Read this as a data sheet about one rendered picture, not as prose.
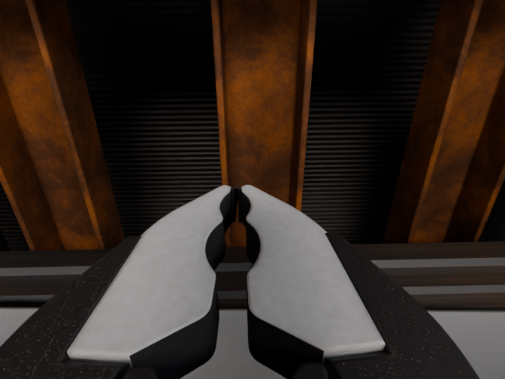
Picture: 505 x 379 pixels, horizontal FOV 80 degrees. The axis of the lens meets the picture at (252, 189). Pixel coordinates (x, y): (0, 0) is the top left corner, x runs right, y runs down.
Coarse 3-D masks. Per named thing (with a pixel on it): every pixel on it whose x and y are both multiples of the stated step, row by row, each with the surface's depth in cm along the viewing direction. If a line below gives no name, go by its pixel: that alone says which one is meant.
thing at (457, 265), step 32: (0, 256) 21; (32, 256) 21; (64, 256) 21; (96, 256) 21; (384, 256) 21; (416, 256) 21; (448, 256) 21; (480, 256) 21; (0, 288) 19; (32, 288) 19; (224, 288) 19; (416, 288) 19; (448, 288) 19; (480, 288) 19
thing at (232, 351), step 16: (224, 320) 18; (240, 320) 18; (224, 336) 18; (240, 336) 18; (224, 352) 19; (240, 352) 19; (208, 368) 20; (224, 368) 20; (240, 368) 20; (256, 368) 20
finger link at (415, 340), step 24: (336, 240) 9; (360, 264) 8; (360, 288) 7; (384, 288) 7; (384, 312) 7; (408, 312) 7; (384, 336) 6; (408, 336) 6; (432, 336) 6; (336, 360) 6; (360, 360) 6; (384, 360) 6; (408, 360) 6; (432, 360) 6; (456, 360) 6
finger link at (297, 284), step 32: (256, 192) 12; (256, 224) 10; (288, 224) 10; (256, 256) 10; (288, 256) 8; (320, 256) 8; (256, 288) 7; (288, 288) 7; (320, 288) 7; (352, 288) 7; (256, 320) 7; (288, 320) 6; (320, 320) 6; (352, 320) 6; (256, 352) 7; (288, 352) 6; (320, 352) 6; (352, 352) 6
